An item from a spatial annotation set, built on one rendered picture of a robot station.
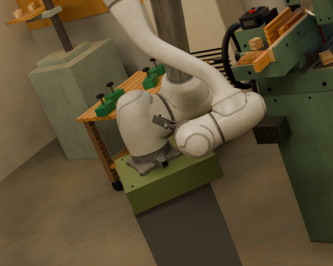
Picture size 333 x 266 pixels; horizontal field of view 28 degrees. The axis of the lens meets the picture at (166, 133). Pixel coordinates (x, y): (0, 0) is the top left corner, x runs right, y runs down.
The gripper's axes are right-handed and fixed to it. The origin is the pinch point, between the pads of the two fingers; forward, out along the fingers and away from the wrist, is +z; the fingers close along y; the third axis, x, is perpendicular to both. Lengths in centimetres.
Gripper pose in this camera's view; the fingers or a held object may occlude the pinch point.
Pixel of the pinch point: (177, 122)
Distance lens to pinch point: 232.9
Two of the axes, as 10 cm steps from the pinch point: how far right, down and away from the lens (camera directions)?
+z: -1.3, -1.7, 9.8
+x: -2.7, 9.5, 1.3
